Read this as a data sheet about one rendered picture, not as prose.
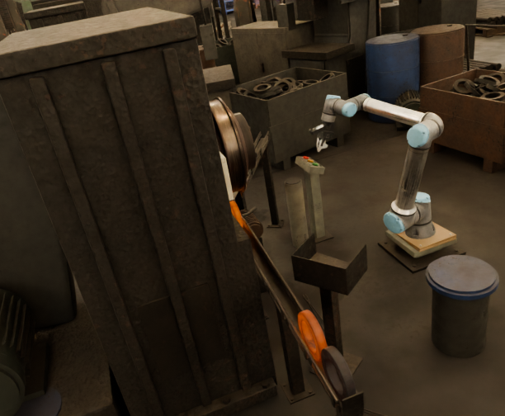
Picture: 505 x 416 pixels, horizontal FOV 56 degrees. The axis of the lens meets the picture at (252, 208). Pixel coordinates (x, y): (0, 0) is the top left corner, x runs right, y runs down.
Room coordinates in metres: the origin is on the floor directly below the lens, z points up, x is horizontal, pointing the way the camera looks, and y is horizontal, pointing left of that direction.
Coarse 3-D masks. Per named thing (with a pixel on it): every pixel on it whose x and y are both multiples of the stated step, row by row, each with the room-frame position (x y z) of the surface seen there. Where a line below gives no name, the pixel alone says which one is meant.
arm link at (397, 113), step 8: (360, 96) 2.94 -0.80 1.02; (368, 96) 2.95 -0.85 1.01; (360, 104) 2.89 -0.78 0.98; (368, 104) 2.85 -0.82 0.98; (376, 104) 2.81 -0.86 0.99; (384, 104) 2.77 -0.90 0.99; (392, 104) 2.76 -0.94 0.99; (376, 112) 2.79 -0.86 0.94; (384, 112) 2.74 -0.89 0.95; (392, 112) 2.69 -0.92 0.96; (400, 112) 2.65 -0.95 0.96; (408, 112) 2.61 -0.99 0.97; (416, 112) 2.59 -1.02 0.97; (400, 120) 2.64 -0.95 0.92; (408, 120) 2.59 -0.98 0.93; (416, 120) 2.55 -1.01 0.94; (424, 120) 2.49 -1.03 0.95; (440, 120) 2.44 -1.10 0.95
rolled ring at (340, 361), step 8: (328, 352) 1.14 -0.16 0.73; (336, 352) 1.13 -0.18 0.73; (328, 360) 1.18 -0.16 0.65; (336, 360) 1.10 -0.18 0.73; (344, 360) 1.10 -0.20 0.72; (328, 368) 1.17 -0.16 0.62; (336, 368) 1.09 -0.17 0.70; (344, 368) 1.07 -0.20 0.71; (328, 376) 1.16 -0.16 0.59; (336, 376) 1.16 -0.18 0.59; (344, 376) 1.05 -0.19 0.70; (336, 384) 1.13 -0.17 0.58; (344, 384) 1.04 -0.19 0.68; (352, 384) 1.04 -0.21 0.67; (336, 392) 1.11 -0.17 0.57; (344, 392) 1.05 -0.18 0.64; (352, 392) 1.04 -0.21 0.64
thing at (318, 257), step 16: (304, 256) 1.82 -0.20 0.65; (320, 256) 1.86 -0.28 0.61; (304, 272) 1.70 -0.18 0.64; (320, 272) 1.65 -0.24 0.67; (336, 272) 1.60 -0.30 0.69; (352, 272) 1.62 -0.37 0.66; (320, 288) 1.74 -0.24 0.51; (336, 288) 1.61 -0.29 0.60; (352, 288) 1.61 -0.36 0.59; (336, 304) 1.74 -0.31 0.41; (336, 320) 1.73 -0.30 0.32; (336, 336) 1.72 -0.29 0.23; (352, 368) 1.71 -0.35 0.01
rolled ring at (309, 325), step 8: (304, 312) 1.33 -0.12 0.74; (304, 320) 1.30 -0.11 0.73; (312, 320) 1.28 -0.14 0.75; (304, 328) 1.35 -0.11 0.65; (312, 328) 1.25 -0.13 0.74; (320, 328) 1.25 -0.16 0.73; (304, 336) 1.34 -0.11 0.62; (312, 336) 1.34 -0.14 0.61; (320, 336) 1.23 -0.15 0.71; (312, 344) 1.31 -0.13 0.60; (320, 344) 1.21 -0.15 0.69; (312, 352) 1.27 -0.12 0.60; (320, 352) 1.21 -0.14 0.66; (320, 360) 1.22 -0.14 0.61
